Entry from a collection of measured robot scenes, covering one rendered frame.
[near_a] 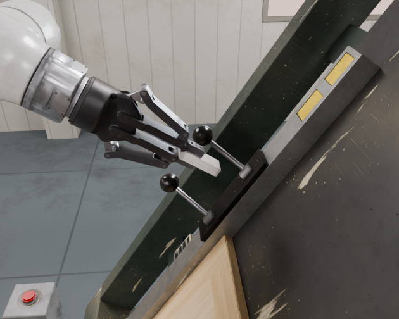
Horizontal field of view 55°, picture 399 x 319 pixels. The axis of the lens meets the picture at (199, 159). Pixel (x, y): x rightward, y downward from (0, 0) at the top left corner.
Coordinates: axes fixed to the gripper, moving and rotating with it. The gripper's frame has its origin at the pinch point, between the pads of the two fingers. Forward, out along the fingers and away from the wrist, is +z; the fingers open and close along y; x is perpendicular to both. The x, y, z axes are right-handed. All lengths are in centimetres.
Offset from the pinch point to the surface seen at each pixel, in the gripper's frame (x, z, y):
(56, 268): 125, 14, -175
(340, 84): 2.1, 12.1, 20.9
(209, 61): 326, 74, -54
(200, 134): 8.1, 0.5, 0.5
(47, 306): 23, -2, -75
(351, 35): 22.3, 19.1, 28.0
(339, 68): 4.8, 11.7, 22.5
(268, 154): 4.6, 11.6, 4.6
